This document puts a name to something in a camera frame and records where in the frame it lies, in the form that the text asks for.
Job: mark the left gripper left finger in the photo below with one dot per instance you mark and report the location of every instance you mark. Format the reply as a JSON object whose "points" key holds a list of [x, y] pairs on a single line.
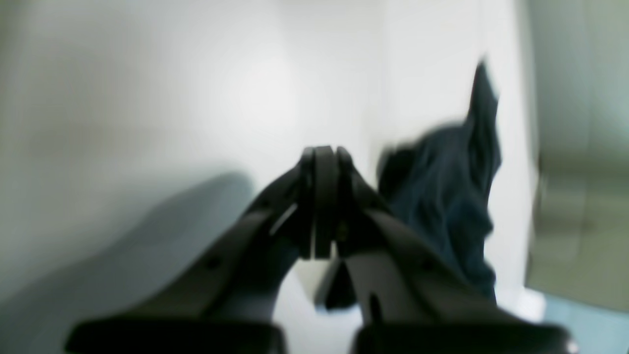
{"points": [[224, 302]]}

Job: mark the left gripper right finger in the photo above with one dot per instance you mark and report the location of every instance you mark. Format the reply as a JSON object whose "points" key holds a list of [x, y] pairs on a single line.
{"points": [[413, 303]]}

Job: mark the black t-shirt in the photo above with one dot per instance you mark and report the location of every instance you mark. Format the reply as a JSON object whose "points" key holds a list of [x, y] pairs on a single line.
{"points": [[439, 187]]}

